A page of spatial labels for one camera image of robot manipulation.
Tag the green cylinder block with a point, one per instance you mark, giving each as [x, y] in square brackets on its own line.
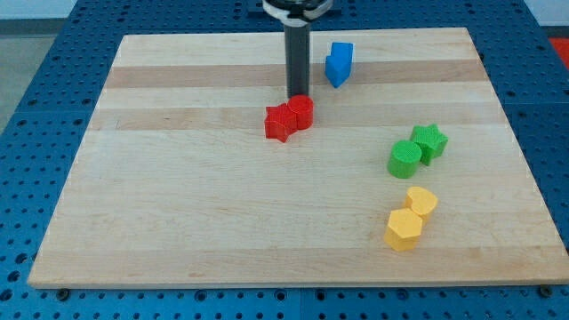
[404, 159]

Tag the yellow hexagon block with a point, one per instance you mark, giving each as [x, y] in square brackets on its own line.
[403, 230]

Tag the yellow heart block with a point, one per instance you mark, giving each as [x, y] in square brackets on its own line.
[421, 201]

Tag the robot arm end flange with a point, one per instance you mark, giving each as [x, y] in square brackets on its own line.
[296, 12]

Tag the green star block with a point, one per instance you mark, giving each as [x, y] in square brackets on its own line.
[431, 141]

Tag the blue arrow block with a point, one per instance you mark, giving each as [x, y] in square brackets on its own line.
[338, 63]

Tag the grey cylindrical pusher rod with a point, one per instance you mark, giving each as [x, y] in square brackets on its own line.
[297, 60]

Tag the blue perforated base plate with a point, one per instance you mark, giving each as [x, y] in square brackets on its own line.
[40, 141]

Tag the red star block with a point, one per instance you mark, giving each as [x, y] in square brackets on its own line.
[280, 122]

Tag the light wooden board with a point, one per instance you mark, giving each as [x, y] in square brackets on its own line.
[175, 184]

